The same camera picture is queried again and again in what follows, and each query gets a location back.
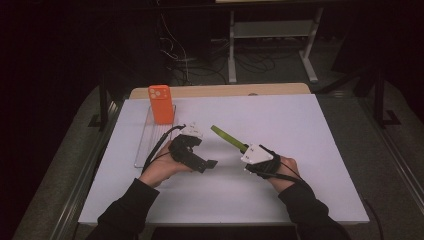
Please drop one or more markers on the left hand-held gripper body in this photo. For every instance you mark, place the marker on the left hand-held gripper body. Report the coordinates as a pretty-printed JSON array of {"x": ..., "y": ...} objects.
[{"x": 186, "y": 150}]

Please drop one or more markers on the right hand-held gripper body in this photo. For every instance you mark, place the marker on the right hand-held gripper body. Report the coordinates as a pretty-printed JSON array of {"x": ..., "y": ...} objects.
[{"x": 261, "y": 160}]

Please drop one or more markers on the green cartoon phone case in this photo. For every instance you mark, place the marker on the green cartoon phone case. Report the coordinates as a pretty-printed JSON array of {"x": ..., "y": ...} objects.
[{"x": 228, "y": 137}]

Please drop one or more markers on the clear plastic rack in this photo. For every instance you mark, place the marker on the clear plastic rack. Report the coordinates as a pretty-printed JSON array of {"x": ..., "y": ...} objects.
[{"x": 153, "y": 140}]

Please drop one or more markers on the orange phone case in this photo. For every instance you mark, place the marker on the orange phone case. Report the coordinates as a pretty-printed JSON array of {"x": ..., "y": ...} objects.
[{"x": 161, "y": 105}]

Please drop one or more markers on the person's right hand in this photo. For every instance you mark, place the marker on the person's right hand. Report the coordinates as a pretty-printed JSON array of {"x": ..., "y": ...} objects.
[{"x": 288, "y": 173}]

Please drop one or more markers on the person's left hand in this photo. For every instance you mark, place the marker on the person's left hand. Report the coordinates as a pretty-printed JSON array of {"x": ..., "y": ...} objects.
[{"x": 160, "y": 170}]

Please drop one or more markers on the wooden table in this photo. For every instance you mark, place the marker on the wooden table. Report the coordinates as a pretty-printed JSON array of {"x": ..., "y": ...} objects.
[{"x": 233, "y": 90}]

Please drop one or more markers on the black metal stand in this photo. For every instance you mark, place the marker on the black metal stand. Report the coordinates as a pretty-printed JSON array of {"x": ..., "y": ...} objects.
[
  {"x": 380, "y": 100},
  {"x": 103, "y": 106}
]

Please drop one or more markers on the white metal desk frame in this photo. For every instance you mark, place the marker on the white metal desk frame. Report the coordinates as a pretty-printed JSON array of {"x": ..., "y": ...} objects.
[{"x": 273, "y": 30}]

